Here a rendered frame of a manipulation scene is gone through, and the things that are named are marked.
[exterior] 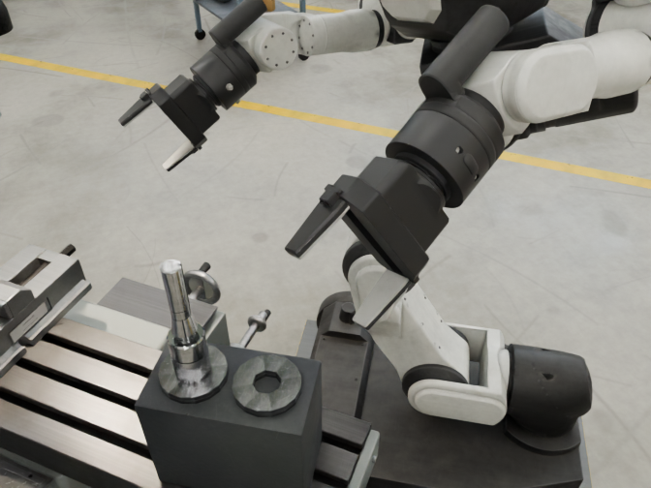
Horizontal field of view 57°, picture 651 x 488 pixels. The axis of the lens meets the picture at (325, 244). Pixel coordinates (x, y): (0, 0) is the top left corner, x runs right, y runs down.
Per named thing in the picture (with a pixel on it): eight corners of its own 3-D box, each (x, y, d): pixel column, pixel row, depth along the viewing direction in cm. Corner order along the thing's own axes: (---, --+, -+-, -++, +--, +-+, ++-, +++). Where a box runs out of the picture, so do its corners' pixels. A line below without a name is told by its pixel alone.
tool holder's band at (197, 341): (205, 322, 77) (204, 318, 77) (205, 351, 74) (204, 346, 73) (168, 326, 77) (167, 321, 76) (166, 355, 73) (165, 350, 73)
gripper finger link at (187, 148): (166, 170, 100) (194, 145, 100) (161, 163, 102) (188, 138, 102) (172, 176, 101) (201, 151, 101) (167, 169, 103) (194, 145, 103)
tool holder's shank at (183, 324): (199, 322, 76) (185, 256, 69) (198, 342, 74) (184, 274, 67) (172, 325, 76) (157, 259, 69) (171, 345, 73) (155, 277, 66)
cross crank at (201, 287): (194, 287, 171) (188, 256, 164) (231, 297, 168) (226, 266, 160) (162, 325, 160) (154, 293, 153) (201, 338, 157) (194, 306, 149)
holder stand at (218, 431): (189, 412, 97) (168, 328, 85) (323, 436, 94) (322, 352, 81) (158, 481, 88) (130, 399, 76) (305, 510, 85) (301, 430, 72)
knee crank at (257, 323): (259, 311, 177) (258, 296, 173) (277, 317, 175) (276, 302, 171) (222, 366, 161) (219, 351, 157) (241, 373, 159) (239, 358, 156)
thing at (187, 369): (211, 353, 81) (205, 322, 77) (211, 381, 78) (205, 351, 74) (175, 357, 81) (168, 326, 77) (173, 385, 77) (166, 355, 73)
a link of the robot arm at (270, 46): (232, 85, 105) (279, 43, 105) (257, 104, 97) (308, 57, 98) (191, 33, 97) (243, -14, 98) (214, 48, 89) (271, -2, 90)
